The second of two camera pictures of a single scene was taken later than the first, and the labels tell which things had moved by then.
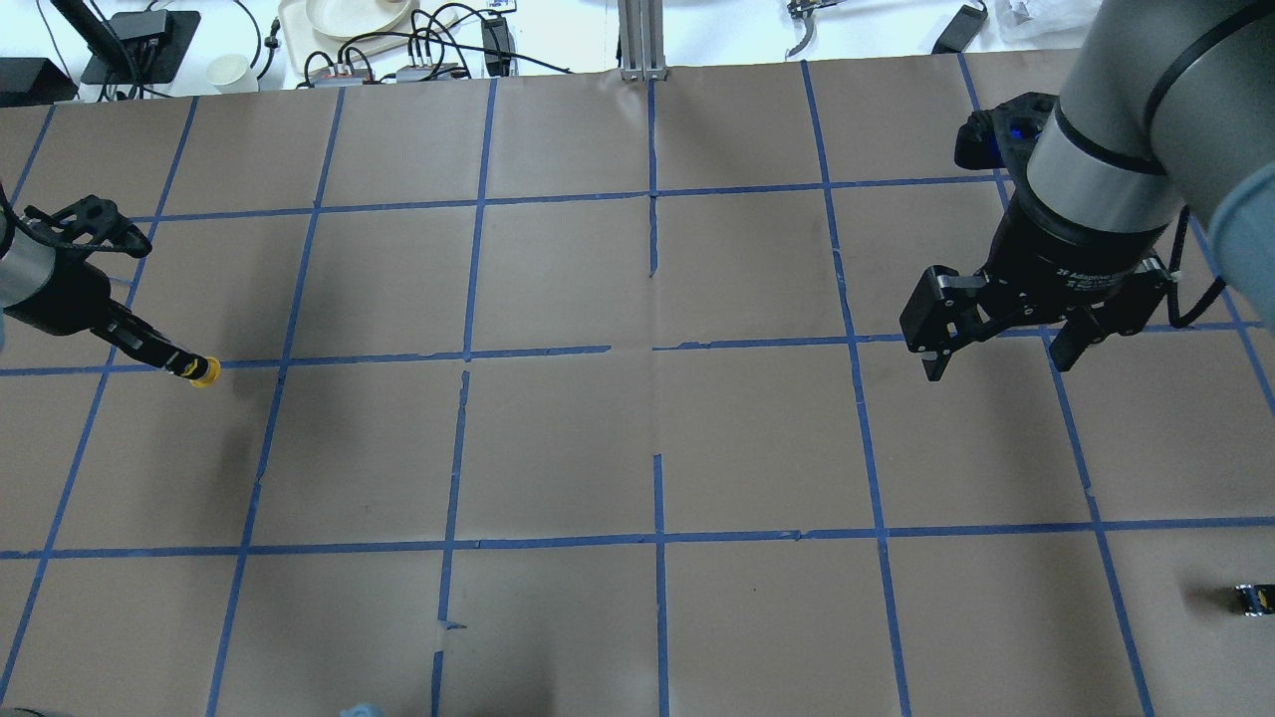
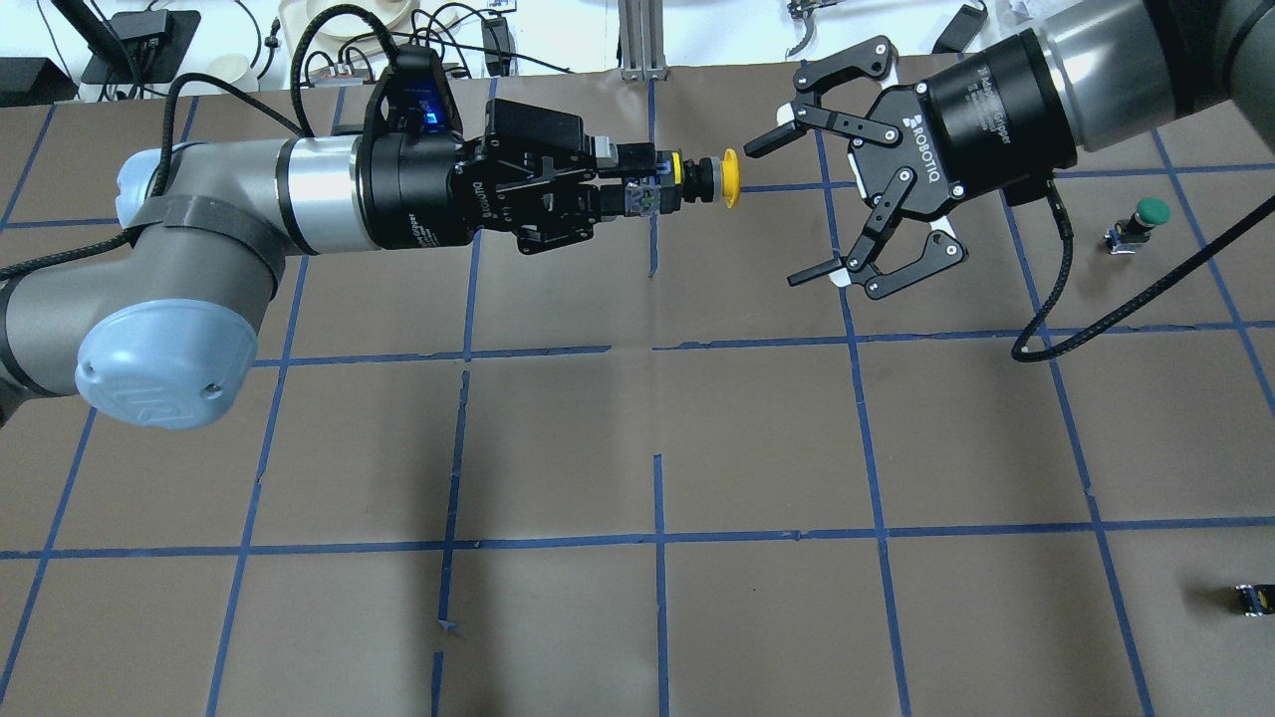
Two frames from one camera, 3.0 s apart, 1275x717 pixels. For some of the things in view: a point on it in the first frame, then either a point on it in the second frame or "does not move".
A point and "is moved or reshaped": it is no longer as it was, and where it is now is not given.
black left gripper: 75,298 → 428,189
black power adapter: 960,32 does not move
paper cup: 231,75 does not move
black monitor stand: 137,47 does not move
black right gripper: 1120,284 → 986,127
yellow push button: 214,369 is moved or reshaped
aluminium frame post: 640,40 does not move
